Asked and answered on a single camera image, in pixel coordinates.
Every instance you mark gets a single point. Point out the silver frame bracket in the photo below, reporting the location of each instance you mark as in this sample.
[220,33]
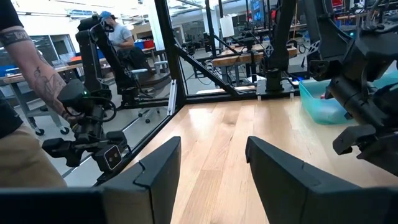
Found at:
[172,99]

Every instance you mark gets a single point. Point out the teal translucent plastic bin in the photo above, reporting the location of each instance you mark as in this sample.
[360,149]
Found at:
[317,109]

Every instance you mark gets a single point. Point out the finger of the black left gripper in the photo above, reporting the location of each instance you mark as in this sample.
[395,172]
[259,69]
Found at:
[354,138]
[384,152]

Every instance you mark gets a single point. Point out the wooden background table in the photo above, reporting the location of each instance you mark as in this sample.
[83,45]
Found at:
[242,57]

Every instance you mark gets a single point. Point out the black metal table frame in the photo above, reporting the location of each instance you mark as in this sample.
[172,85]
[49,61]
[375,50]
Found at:
[169,46]

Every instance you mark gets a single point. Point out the person's forearm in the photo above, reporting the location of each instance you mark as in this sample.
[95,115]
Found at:
[40,77]

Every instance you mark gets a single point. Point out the red storage bin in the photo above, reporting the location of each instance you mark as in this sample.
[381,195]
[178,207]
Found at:
[149,44]

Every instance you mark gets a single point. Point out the person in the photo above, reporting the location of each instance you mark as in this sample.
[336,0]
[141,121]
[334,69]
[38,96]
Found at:
[25,155]
[121,34]

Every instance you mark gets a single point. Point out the white paper sign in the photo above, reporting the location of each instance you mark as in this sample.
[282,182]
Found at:
[227,26]

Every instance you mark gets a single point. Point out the black office chair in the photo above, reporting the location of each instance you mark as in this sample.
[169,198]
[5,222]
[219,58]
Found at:
[146,81]

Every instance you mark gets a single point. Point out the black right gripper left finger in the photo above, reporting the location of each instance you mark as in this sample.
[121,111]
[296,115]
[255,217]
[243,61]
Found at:
[149,186]

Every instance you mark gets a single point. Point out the blue storage bin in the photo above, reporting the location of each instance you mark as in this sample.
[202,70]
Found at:
[139,45]

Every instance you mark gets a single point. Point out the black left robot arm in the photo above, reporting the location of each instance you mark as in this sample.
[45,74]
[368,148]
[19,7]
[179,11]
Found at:
[280,37]

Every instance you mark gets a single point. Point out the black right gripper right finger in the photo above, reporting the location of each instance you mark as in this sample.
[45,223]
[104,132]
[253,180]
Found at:
[295,193]

